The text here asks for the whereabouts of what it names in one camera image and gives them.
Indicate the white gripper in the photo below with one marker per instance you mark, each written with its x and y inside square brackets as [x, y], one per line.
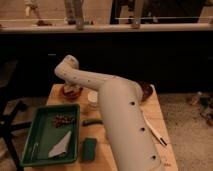
[70, 88]

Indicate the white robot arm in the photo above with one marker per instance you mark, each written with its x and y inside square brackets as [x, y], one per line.
[119, 105]

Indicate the red bowl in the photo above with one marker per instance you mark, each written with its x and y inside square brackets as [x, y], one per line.
[73, 95]

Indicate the green eraser block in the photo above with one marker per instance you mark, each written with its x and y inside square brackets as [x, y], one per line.
[89, 149]

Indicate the dark brown bowl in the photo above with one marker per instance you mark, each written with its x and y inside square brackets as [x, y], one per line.
[147, 91]

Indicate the white round lid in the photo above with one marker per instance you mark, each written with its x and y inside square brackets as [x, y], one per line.
[92, 97]

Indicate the green marker pen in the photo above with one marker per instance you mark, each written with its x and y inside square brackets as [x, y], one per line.
[91, 122]

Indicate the red grape bunch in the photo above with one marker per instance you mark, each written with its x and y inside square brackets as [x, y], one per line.
[61, 120]

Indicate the green plastic tray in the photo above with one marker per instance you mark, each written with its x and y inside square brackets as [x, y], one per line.
[43, 136]

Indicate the white paper piece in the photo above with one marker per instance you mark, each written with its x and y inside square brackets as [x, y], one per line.
[61, 147]

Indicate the black tripod stand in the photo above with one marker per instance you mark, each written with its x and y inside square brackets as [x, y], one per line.
[7, 70]

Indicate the white black-tipped pen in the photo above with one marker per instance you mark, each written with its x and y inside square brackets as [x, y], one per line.
[156, 133]

